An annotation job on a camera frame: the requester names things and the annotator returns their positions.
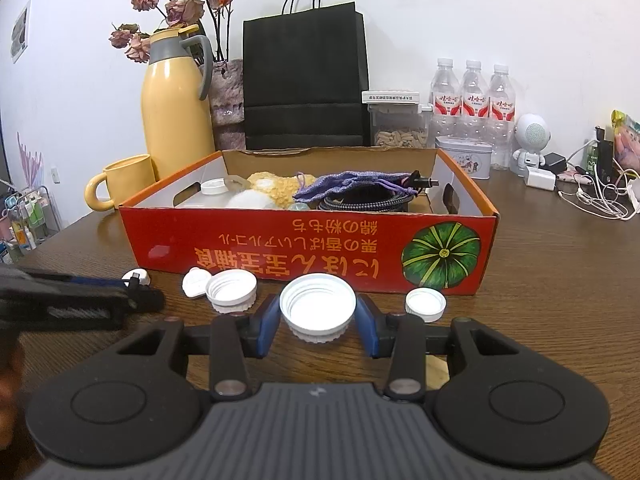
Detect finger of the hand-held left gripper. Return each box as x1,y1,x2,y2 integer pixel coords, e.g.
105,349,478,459
20,269,132,291
100,287,167,317

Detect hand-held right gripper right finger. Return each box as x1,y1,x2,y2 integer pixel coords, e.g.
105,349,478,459
355,293,526,403

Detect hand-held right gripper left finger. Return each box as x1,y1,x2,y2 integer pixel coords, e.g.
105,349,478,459
107,292,282,403

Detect large white ribbed cap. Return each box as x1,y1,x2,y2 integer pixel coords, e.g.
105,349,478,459
279,276,357,345

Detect red cardboard box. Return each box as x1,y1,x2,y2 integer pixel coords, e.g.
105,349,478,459
118,147,501,296

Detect white plastic bottle blue label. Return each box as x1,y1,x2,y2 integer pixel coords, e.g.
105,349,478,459
175,179,236,208

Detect black cable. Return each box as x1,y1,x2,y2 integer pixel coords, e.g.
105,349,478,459
317,171,441,212

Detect white yellow plush toy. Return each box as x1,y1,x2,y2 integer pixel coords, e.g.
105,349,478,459
226,171,317,209

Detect purple knit pouch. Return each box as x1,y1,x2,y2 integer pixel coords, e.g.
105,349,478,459
293,170,417,201

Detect medium white ribbed cap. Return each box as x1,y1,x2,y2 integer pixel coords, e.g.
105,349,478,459
205,270,259,314

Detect small white flip cap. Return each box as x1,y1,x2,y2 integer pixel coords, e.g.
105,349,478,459
181,267,212,299

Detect small white round cap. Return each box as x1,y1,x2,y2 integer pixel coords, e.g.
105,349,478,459
405,290,447,324

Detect metal rack with bottles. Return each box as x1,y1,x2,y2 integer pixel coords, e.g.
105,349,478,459
0,185,63,265

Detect yellow mug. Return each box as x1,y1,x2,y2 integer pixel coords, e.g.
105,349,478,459
84,155,157,212

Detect yellow thermos jug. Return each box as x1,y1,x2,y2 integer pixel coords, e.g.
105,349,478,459
141,25,217,181

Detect clear seed container white lid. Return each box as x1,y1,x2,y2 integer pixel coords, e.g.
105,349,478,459
361,91,433,149

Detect pale metal tin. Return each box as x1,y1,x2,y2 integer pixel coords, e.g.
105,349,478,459
435,136,493,181

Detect fuzzy pink grey vase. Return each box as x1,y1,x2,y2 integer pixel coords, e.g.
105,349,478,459
210,58,247,151

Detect white power adapter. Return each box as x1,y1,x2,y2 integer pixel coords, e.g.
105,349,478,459
524,167,557,192

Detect clear water bottle red label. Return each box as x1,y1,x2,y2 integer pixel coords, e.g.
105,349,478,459
430,57,462,138
460,60,491,141
487,64,517,171

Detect white robot-shaped speaker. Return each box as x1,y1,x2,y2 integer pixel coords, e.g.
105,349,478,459
511,112,552,177

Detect black paper bag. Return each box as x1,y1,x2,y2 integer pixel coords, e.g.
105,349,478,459
242,0,372,151

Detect dried pink roses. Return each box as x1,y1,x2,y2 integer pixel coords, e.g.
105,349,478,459
110,0,236,64

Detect black upright device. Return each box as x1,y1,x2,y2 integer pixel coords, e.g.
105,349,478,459
595,127,616,186

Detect yellow pink snack packet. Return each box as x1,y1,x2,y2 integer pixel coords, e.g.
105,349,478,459
611,110,640,173

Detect purple wall decal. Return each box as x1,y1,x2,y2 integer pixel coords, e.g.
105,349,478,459
16,132,46,188

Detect tangled white cables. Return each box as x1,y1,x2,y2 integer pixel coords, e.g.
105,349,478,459
557,132,640,221

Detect wall poster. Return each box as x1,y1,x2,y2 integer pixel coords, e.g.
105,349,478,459
10,1,32,64

